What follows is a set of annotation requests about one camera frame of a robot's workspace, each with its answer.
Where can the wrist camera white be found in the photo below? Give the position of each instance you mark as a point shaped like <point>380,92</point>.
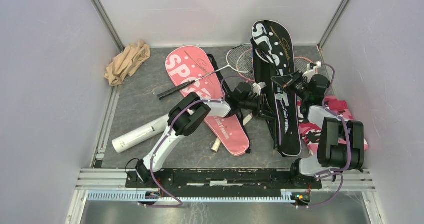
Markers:
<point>258,87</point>
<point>312,69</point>

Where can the beige crumpled cloth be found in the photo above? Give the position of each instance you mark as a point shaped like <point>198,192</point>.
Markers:
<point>127,62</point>

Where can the white shuttlecock tube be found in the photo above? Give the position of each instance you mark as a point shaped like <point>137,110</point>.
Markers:
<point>141,134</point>

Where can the pink camouflage cloth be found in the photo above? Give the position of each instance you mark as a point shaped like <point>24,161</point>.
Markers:
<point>310,133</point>

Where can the black sport racket bag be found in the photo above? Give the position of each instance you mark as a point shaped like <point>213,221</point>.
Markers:
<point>273,56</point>

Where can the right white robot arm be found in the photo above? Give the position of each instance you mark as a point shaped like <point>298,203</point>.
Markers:
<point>341,144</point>

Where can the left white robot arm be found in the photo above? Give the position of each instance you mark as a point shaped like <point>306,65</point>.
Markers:
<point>219,114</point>

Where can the white slotted cable duct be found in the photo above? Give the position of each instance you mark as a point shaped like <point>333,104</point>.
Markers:
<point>151,197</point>

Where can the white frame racket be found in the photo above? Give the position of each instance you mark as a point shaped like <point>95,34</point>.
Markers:
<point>192,70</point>

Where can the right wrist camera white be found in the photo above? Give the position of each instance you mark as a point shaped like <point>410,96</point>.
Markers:
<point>312,69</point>

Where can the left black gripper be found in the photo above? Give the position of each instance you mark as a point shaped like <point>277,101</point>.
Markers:
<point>263,110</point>

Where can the pink frame racket left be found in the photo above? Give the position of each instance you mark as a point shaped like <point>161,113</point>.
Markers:
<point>215,147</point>

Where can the pink sport racket bag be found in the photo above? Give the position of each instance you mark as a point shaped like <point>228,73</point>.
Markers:
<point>230,131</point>

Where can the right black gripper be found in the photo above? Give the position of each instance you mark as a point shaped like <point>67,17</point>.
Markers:
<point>283,81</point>

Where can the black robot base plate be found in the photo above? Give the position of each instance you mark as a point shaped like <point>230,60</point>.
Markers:
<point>223,183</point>

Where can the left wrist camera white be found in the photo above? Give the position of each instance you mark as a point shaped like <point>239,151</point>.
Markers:
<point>258,87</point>

